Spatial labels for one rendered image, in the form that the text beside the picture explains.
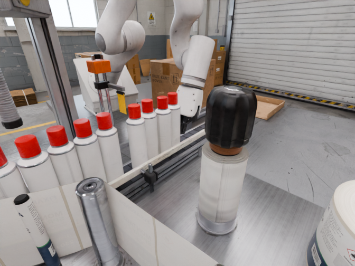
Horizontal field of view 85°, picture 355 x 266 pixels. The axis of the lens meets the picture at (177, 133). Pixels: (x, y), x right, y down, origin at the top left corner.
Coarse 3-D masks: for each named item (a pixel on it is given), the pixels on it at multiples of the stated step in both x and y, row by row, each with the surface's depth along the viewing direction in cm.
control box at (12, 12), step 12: (0, 0) 28; (12, 0) 29; (24, 0) 31; (36, 0) 36; (48, 0) 41; (0, 12) 31; (12, 12) 31; (24, 12) 32; (36, 12) 37; (48, 12) 41
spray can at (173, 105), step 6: (168, 96) 62; (174, 96) 61; (168, 102) 63; (174, 102) 62; (174, 108) 62; (180, 108) 64; (174, 114) 63; (180, 114) 65; (174, 120) 64; (174, 126) 65; (174, 132) 66; (174, 138) 67; (174, 144) 68
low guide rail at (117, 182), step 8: (192, 136) 72; (200, 136) 75; (184, 144) 68; (168, 152) 63; (152, 160) 58; (160, 160) 61; (136, 168) 55; (144, 168) 57; (120, 176) 52; (128, 176) 53; (112, 184) 49; (120, 184) 51
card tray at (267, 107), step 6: (258, 96) 135; (258, 102) 132; (264, 102) 132; (270, 102) 131; (276, 102) 128; (282, 102) 121; (258, 108) 122; (264, 108) 122; (270, 108) 122; (276, 108) 114; (258, 114) 113; (264, 114) 113; (270, 114) 108
